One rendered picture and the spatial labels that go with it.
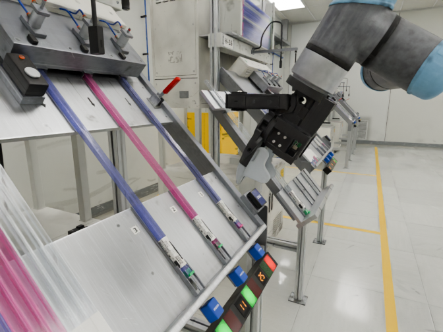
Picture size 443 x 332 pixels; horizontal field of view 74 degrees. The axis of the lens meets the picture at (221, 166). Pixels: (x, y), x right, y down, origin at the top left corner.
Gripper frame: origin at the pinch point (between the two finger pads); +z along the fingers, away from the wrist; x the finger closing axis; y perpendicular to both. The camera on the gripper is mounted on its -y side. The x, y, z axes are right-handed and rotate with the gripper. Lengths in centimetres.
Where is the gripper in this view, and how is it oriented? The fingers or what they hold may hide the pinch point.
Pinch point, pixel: (238, 175)
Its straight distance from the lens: 55.2
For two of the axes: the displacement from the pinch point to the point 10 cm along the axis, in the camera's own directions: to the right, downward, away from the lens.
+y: 7.7, 5.8, -2.6
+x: 4.5, -1.9, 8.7
